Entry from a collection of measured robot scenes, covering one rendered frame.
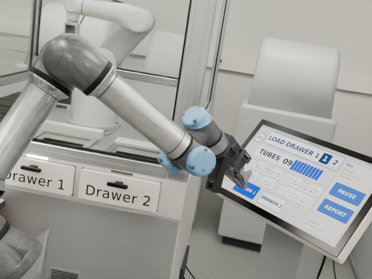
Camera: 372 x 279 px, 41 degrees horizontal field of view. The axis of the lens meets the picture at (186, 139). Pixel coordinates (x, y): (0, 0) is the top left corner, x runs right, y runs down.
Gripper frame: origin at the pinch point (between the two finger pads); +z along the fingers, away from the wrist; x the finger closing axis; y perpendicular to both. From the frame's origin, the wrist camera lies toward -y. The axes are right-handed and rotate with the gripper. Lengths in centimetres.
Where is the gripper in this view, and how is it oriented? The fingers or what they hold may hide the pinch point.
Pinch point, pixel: (242, 187)
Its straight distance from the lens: 159.6
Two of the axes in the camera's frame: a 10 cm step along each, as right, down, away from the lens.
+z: 5.0, 5.9, 6.4
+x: -6.1, -2.9, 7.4
